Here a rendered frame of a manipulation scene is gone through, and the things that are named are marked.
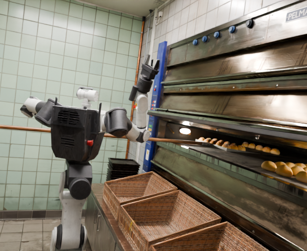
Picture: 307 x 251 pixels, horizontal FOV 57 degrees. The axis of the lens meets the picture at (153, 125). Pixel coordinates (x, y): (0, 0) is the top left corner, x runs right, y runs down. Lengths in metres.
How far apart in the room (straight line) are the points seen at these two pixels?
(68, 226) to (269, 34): 1.58
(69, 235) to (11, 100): 2.04
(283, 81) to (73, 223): 1.41
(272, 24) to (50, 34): 2.50
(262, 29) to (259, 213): 1.02
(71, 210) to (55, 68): 2.05
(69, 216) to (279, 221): 1.14
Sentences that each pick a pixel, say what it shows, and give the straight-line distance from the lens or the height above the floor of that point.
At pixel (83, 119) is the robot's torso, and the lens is 1.51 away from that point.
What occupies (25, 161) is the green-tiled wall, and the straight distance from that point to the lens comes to 3.55.
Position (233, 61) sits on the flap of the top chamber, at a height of 1.83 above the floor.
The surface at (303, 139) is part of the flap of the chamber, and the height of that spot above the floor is 1.41.
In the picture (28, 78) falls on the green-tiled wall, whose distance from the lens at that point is 3.47.
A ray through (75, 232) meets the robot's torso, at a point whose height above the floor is 0.67.
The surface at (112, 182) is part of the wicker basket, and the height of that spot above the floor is 0.73.
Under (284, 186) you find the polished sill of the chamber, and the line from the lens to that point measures 1.50.
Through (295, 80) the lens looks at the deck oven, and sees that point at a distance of 1.52.
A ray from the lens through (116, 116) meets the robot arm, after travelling 1.60.
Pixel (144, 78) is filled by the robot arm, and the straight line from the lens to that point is 1.70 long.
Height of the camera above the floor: 1.44
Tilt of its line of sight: 3 degrees down
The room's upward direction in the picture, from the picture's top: 7 degrees clockwise
